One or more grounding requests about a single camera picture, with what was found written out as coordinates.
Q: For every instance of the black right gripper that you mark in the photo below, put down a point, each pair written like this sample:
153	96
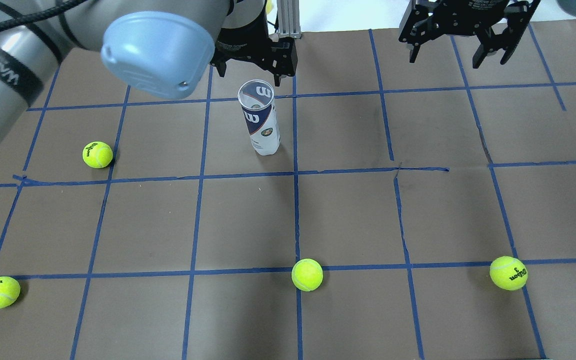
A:
470	14

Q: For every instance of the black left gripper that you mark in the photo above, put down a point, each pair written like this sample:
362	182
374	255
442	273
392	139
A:
246	31

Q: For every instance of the tennis ball lower right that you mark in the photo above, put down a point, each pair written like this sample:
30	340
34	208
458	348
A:
508	273

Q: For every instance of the clear tennis ball can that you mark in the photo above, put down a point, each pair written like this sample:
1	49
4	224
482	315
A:
257	100

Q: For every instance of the tennis ball centre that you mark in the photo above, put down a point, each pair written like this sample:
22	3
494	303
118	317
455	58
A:
307	275

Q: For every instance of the aluminium frame post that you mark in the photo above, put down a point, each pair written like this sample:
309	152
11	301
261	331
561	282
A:
288	17

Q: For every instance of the tennis ball upper left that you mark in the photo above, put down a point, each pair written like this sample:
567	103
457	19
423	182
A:
97	155

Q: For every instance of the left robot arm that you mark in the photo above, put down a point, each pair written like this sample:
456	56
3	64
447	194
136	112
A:
161	47

